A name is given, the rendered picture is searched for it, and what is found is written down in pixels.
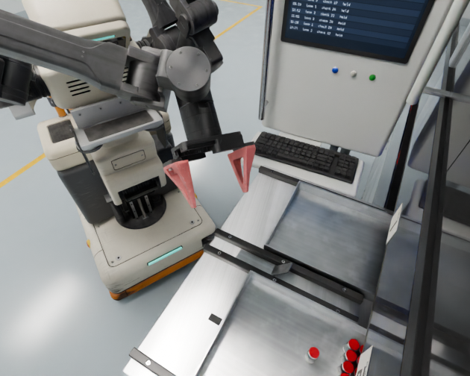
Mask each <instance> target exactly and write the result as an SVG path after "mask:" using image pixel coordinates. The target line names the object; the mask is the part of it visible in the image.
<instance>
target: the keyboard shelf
mask: <svg viewBox="0 0 470 376"><path fill-rule="evenodd" d="M260 134H261V132H257V133H256V134H255V136H254V138H253V139H252V141H254V142H255V141H256V140H257V138H258V137H259V135H260ZM279 136H282V137H286V138H290V139H293V140H295V141H296V140H297V141H300V142H305V143H308V144H311V145H314V146H319V147H321V144H322V142H319V141H315V140H311V139H308V138H304V137H300V136H296V135H294V134H288V133H286V132H283V131H281V132H280V133H279ZM252 141H251V142H252ZM264 165H266V166H269V167H272V168H274V169H277V170H280V171H282V172H285V173H288V174H291V175H294V176H296V177H299V178H303V179H304V180H307V181H311V182H313V183H315V184H319V185H322V186H324V187H327V188H330V189H333V190H336V191H338V192H341V193H344V194H346V195H349V196H352V197H356V195H357V190H358V186H359V183H360V178H361V175H362V171H363V166H364V162H363V161H362V160H359V161H358V164H357V169H356V172H355V175H354V180H353V183H352V184H349V183H346V182H344V181H339V180H337V179H334V178H329V177H327V176H324V175H320V174H317V173H314V172H310V171H307V170H304V169H300V168H297V167H294V166H290V165H287V164H285V163H280V162H278V161H275V160H270V159H268V158H265V157H261V156H258V155H254V159H253V163H252V167H254V168H257V169H259V168H260V166H264Z"/></svg>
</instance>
